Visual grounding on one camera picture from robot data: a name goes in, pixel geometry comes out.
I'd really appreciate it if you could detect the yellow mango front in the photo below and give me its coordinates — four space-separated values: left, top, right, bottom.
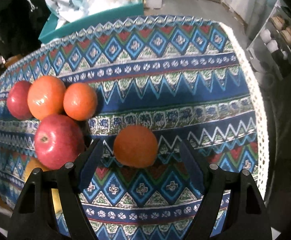
24 156 64 214

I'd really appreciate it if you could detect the dark red apple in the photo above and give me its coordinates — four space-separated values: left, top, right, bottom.
35 114 85 170

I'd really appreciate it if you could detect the large orange front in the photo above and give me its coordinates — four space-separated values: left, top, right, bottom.
27 76 66 120

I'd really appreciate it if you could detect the small tangerine front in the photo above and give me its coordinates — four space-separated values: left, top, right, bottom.
113 125 158 168

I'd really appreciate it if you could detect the small tangerine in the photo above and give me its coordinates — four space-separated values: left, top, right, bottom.
113 125 158 168
63 83 98 121

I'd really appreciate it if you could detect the patterned blue tablecloth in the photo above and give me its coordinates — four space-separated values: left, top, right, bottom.
0 15 269 239

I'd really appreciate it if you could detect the shoe rack with shoes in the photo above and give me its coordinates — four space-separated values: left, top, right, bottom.
247 0 291 80

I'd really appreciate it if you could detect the teal plastic crate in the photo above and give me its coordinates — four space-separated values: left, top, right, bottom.
39 0 144 44

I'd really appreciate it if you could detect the black hanging coat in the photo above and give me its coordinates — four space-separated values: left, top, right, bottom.
0 0 50 59

